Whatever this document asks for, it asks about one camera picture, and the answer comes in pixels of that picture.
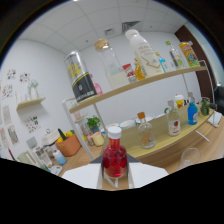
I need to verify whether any red liquid bottle white cap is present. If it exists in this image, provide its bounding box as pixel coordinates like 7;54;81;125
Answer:
102;125;128;179

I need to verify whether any clear bottle orange cap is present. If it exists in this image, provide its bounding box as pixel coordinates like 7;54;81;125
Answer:
137;111;157;149

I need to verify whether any clear bottle green cap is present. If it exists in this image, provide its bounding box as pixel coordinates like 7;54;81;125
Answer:
165;40;186;70

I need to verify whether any pale yellow cup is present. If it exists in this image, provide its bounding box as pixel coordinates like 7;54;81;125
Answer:
92;131;105;148

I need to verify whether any small white blue bottle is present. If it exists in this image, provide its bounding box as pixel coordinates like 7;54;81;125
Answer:
52;149;68;166

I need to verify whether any orange basket with fruit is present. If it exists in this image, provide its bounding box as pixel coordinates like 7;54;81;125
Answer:
54;129;82;158

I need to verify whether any two-tier wooden shelf rack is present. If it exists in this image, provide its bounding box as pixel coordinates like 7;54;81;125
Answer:
61;59;216;168

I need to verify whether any clear glass with ice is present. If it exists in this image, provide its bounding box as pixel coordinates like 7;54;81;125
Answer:
178;147;202;171

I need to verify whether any white bowl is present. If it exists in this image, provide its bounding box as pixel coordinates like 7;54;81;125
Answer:
119;119;137;130

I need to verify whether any green potted plant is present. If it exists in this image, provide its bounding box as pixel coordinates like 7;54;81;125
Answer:
86;115;102;133

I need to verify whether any clear bottle red label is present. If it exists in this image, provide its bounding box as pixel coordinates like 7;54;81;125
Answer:
166;99;182;137

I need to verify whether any blue liquid bottle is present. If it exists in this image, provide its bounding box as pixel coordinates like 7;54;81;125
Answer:
187;92;199;126

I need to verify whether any white notebook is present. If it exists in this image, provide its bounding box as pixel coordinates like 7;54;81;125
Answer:
206;110;224;128

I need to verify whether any pink bottle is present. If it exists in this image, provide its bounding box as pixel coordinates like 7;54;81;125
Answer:
89;74;104;96

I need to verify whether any glass jar with green limes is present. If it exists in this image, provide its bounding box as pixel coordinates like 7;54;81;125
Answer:
199;96;212;117

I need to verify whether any red and white box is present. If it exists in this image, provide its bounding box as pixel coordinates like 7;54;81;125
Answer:
121;63;138;84

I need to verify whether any amber bottle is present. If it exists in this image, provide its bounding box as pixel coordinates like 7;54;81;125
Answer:
133;57;147;81

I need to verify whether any glass jar wooden lid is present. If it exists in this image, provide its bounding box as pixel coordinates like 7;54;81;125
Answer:
93;38;129;89

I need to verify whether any large white bottle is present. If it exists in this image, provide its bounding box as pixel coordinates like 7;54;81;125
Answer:
124;29;165;78

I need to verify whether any dark brown door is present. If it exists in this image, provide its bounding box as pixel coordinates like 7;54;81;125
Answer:
174;24;218;104

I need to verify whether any small wooden wall shelf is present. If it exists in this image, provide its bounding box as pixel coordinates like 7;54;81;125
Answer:
15;96;47;111

